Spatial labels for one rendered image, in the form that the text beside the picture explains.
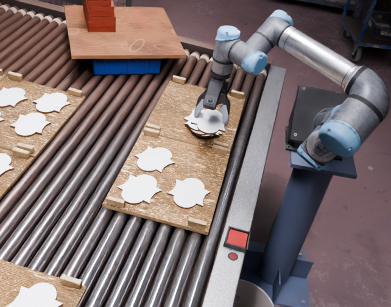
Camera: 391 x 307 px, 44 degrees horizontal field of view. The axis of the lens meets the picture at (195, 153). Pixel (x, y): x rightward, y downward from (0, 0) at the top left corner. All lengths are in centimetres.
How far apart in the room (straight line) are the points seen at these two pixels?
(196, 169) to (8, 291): 74
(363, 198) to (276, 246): 109
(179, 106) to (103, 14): 57
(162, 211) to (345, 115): 63
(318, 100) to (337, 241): 118
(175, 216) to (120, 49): 91
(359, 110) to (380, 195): 208
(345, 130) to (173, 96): 92
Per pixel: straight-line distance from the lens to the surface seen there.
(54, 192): 164
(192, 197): 160
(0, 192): 163
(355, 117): 139
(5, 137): 184
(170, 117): 195
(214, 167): 175
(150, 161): 171
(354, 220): 318
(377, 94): 142
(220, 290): 142
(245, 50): 155
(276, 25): 157
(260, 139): 197
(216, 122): 175
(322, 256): 288
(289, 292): 264
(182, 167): 172
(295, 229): 231
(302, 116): 202
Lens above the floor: 207
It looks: 39 degrees down
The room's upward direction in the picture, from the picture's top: 10 degrees clockwise
